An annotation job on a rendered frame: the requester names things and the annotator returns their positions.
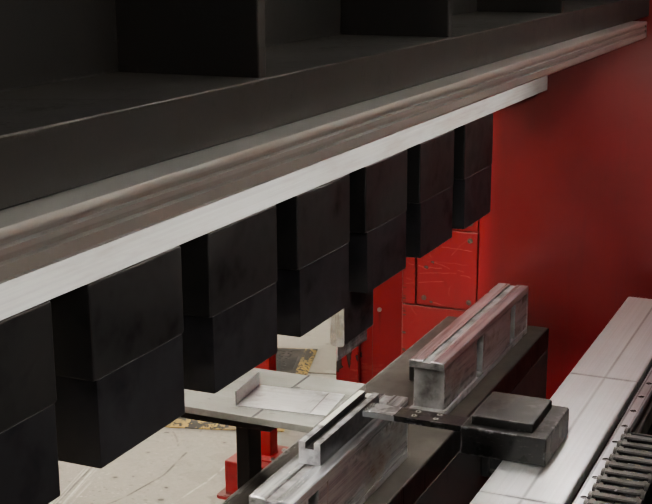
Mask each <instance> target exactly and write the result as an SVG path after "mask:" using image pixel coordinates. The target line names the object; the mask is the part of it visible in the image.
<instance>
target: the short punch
mask: <svg viewBox="0 0 652 504"><path fill-rule="evenodd" d="M372 325H373V290H371V291H370V292H368V293H358V292H349V306H347V307H346V308H344V309H342V310H341V311H339V312H338V313H336V314H335V315H333V316H332V317H330V344H331V345H332V346H336V347H337V361H339V360H340V359H341V358H343V357H344V356H345V355H347V354H348V353H349V352H351V351H352V350H353V349H355V348H356V347H357V346H359V345H360V344H361V343H363V342H364V341H365V340H367V329H368V328H369V327H371V326H372Z"/></svg>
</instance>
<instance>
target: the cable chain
mask: <svg viewBox="0 0 652 504"><path fill-rule="evenodd" d="M583 504H652V435H646V434H640V433H633V432H631V433H630V428H628V427H626V428H625V430H624V434H623V433H622V435H621V438H620V440H618V442H617V446H616V447H614V449H613V453H612V454H610V456H609V461H606V463H605V468H602V470H601V474H600V475H598V477H597V480H596V483H594V484H593V486H592V491H589V493H588V496H587V499H584V502H583Z"/></svg>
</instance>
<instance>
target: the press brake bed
mask: <svg viewBox="0 0 652 504"><path fill-rule="evenodd" d="M547 357H548V350H546V351H545V353H544V354H543V355H542V356H541V357H540V358H539V360H538V361H537V362H536V363H535V364H534V365H533V366H532V368H531V369H530V370H529V371H528V372H527V373H526V375H525V376H524V377H523V378H522V379H521V380H520V381H519V383H518V384H517V385H516V386H515V387H514V388H513V390H512V391H511V392H510V393H509V394H516V395H523V396H530V397H537V398H544V399H546V382H547ZM489 478H490V477H484V476H481V457H479V456H473V455H467V454H462V453H461V452H460V451H459V452H458V453H457V454H456V455H455V456H454V457H453V459H452V460H451V461H450V462H449V463H448V464H447V466H446V467H445V468H444V469H443V470H442V471H441V472H440V474H439V475H438V476H437V477H436V478H435V479H434V480H433V482H432V483H431V484H430V485H429V486H428V487H427V489H426V490H425V491H424V492H423V493H422V494H421V495H420V497H419V498H418V499H417V500H416V501H415V502H414V504H470V502H471V501H472V500H473V498H474V497H475V496H476V494H477V493H478V492H479V491H480V489H481V488H482V487H483V485H484V484H485V483H486V481H487V480H488V479H489Z"/></svg>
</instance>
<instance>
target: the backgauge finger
mask: <svg viewBox="0 0 652 504"><path fill-rule="evenodd" d="M363 417H370V418H376V419H382V420H389V421H395V422H402V423H408V424H414V425H421V426H427V427H433V428H440V429H446V430H453V431H459V432H461V440H460V452H461V453H462V454H467V455H473V456H479V457H485V458H492V459H498V460H504V461H510V462H516V463H522V464H528V465H534V466H540V467H545V466H546V465H547V463H548V462H549V460H550V459H551V457H552V456H553V454H554V453H555V451H556V450H557V448H558V447H559V446H560V444H561V443H562V441H563V440H564V438H565V437H566V435H567V434H568V421H569V408H568V407H562V406H555V405H552V400H550V399H544V398H537V397H530V396H523V395H516V394H509V393H502V392H495V391H494V392H492V394H491V395H490V396H488V397H487V398H486V399H485V400H484V402H483V403H482V404H481V405H480V406H479V407H478V408H477V409H476V410H475V411H474V413H473V414H472V415H471V416H470V417H464V416H457V415H451V414H444V413H438V412H431V411H424V410H418V409H411V408H405V407H398V406H391V405H385V404H378V403H371V404H370V405H369V406H368V407H367V408H365V409H364V410H363Z"/></svg>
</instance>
